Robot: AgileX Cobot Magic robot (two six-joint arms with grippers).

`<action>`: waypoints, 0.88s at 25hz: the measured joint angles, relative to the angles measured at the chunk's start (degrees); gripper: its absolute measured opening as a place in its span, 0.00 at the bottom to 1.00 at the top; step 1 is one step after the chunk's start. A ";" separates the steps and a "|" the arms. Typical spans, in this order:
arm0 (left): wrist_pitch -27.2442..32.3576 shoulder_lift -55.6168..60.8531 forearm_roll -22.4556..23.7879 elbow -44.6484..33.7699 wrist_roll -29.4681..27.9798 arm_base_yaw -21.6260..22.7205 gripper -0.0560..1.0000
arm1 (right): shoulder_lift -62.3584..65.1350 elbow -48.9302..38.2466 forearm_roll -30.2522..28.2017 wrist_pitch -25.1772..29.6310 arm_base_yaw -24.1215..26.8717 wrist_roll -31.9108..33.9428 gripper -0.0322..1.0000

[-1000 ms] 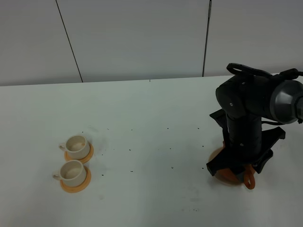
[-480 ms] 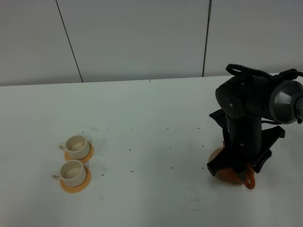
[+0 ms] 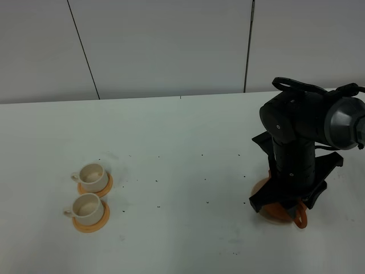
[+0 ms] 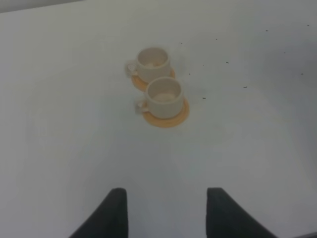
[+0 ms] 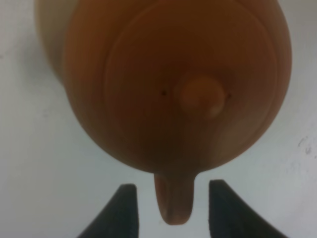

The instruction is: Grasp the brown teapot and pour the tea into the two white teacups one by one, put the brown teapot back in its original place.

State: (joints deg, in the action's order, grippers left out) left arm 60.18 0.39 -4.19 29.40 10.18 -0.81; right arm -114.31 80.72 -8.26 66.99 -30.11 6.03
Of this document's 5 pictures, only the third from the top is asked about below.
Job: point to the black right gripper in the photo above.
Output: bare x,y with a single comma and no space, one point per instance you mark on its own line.
293,169

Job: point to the beige round teapot coaster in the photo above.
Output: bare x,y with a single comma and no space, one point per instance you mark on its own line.
258,188

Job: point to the orange saucer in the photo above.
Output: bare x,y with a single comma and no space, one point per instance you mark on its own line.
100,193
95,227

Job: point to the far orange saucer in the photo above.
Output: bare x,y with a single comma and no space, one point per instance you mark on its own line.
100,193

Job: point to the far white teacup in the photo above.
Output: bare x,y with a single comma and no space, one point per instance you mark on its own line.
93,177

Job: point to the white teacup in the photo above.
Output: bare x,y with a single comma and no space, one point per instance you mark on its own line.
87,209
93,177

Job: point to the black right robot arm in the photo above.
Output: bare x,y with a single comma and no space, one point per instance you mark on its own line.
305,128

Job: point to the brown clay teapot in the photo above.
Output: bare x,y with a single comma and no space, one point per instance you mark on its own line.
277,214

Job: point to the near white teacup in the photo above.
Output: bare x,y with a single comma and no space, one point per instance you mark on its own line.
87,209

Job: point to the near orange saucer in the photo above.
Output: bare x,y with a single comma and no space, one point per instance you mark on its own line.
95,227

